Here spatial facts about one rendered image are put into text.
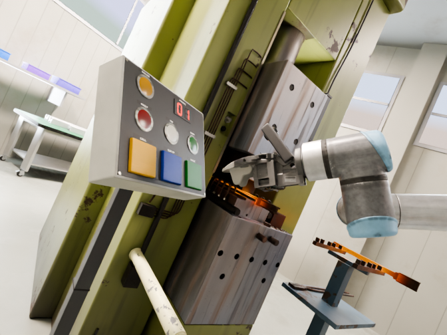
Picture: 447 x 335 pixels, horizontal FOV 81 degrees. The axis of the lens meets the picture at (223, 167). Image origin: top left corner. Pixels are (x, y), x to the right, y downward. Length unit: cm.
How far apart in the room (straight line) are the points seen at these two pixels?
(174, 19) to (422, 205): 132
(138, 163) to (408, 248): 383
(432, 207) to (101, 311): 113
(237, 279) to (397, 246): 317
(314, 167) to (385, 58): 430
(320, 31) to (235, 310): 135
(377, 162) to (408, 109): 374
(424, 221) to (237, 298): 77
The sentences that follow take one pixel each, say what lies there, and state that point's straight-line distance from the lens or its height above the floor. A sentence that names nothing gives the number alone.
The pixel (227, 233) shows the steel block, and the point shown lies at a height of 84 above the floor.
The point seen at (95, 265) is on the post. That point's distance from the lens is 84.
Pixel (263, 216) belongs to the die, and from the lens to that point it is 119.
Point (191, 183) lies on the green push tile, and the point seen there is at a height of 99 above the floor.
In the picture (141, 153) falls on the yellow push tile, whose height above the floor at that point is 102.
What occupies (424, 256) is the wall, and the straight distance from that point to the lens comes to 417.
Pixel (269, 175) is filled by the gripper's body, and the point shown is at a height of 109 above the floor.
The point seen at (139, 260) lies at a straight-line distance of 105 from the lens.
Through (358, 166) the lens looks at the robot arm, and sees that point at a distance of 59.
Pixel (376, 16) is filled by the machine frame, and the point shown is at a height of 220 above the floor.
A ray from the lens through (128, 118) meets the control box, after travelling 60.
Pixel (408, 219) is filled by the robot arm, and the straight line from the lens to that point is 75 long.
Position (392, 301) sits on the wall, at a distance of 420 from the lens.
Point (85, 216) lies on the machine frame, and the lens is 151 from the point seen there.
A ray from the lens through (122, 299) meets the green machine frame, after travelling 124.
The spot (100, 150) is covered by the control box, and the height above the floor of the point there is 99.
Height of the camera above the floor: 106
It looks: 1 degrees up
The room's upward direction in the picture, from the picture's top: 24 degrees clockwise
